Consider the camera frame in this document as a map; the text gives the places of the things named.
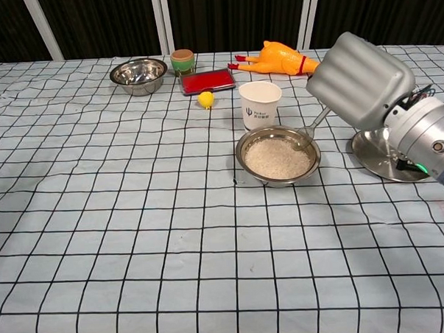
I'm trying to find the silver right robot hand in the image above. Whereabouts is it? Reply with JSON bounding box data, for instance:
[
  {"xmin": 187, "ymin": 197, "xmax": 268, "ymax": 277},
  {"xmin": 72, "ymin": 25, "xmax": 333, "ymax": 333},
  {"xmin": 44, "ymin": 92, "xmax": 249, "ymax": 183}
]
[{"xmin": 303, "ymin": 28, "xmax": 418, "ymax": 131}]

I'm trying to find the grey metal spoon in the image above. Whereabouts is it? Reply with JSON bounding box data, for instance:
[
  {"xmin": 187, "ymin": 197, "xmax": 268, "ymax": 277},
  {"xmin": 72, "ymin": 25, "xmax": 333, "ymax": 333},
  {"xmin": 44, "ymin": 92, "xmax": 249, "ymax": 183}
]
[{"xmin": 288, "ymin": 107, "xmax": 334, "ymax": 153}]

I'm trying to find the white paper cup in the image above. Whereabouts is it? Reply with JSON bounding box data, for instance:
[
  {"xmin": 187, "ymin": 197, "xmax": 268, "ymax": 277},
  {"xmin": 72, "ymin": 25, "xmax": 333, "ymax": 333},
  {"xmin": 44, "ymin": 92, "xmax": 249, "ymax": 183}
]
[{"xmin": 238, "ymin": 80, "xmax": 283, "ymax": 133}]

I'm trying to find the white rice heap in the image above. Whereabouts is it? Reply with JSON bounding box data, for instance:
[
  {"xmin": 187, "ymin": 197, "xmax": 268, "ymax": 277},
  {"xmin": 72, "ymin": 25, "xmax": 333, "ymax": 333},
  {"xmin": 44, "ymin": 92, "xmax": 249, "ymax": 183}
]
[{"xmin": 243, "ymin": 138, "xmax": 313, "ymax": 182}]

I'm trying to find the green and brown cup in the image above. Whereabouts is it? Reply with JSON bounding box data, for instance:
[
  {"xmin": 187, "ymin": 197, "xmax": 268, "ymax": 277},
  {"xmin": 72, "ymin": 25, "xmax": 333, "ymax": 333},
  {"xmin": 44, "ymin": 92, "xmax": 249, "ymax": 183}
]
[{"xmin": 170, "ymin": 48, "xmax": 197, "ymax": 78}]

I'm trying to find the flat steel plate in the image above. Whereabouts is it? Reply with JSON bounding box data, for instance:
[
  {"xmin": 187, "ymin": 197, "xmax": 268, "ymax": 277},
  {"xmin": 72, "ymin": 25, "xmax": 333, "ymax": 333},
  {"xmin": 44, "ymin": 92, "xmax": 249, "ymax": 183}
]
[{"xmin": 349, "ymin": 123, "xmax": 434, "ymax": 186}]

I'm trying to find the yellow rubber chicken toy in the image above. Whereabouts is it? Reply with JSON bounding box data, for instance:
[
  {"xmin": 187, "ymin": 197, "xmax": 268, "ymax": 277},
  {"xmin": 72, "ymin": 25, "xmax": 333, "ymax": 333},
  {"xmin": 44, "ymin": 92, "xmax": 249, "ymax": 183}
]
[{"xmin": 226, "ymin": 38, "xmax": 322, "ymax": 80}]

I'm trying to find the wide steel bowl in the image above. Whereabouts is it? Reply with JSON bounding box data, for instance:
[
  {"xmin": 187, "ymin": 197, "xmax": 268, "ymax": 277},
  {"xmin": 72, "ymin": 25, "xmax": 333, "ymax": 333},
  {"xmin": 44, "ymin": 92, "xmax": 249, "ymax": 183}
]
[{"xmin": 234, "ymin": 123, "xmax": 323, "ymax": 190}]

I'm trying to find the black curtain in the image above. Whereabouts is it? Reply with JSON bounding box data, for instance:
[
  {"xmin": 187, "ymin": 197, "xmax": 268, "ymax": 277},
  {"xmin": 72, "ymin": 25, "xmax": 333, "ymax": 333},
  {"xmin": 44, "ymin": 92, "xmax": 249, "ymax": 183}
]
[{"xmin": 0, "ymin": 0, "xmax": 444, "ymax": 65}]

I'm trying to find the red ink pad box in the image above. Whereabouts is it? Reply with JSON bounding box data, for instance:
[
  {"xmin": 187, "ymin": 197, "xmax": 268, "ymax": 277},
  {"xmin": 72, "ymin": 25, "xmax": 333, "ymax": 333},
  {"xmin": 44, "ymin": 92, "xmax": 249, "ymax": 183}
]
[{"xmin": 179, "ymin": 67, "xmax": 238, "ymax": 98}]

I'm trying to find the small yellow chick toy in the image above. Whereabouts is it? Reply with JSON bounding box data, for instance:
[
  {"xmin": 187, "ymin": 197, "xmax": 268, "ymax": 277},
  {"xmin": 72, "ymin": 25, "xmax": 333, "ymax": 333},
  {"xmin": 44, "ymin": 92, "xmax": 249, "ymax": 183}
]
[{"xmin": 197, "ymin": 91, "xmax": 216, "ymax": 110}]

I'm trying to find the empty deep steel bowl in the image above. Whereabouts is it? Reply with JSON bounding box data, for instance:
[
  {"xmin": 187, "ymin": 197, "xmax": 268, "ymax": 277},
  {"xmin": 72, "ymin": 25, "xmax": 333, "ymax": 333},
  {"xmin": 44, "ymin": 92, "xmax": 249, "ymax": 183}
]
[{"xmin": 108, "ymin": 57, "xmax": 169, "ymax": 98}]

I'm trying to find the checked light blue tablecloth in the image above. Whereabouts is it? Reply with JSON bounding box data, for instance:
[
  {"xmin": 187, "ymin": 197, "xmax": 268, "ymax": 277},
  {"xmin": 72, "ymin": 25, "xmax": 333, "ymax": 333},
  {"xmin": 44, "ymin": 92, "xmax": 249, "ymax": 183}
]
[{"xmin": 0, "ymin": 41, "xmax": 444, "ymax": 333}]

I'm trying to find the slanted white frame post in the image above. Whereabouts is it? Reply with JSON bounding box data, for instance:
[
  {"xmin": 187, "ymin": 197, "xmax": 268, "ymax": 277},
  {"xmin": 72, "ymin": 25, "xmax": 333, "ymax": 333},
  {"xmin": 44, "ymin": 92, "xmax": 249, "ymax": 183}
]
[{"xmin": 25, "ymin": 0, "xmax": 65, "ymax": 62}]

